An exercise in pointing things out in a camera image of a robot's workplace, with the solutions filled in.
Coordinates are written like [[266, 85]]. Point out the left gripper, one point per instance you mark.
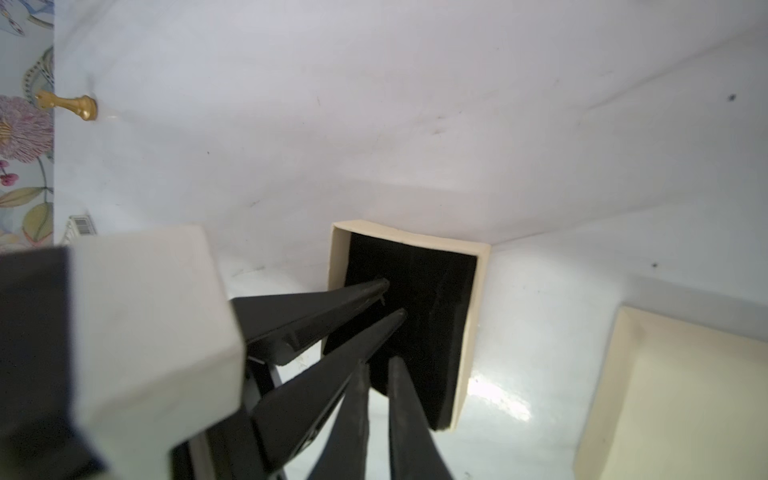
[[39, 439]]

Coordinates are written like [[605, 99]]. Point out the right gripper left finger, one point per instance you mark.
[[345, 452]]

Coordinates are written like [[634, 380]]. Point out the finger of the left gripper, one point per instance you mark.
[[278, 328], [287, 417]]

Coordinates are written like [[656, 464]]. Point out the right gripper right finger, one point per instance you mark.
[[412, 451]]

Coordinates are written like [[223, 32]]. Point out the black foam insert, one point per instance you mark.
[[435, 287]]

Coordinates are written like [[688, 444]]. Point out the small barcode box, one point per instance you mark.
[[78, 226]]

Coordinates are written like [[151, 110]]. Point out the gold chess pawn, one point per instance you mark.
[[84, 106]]

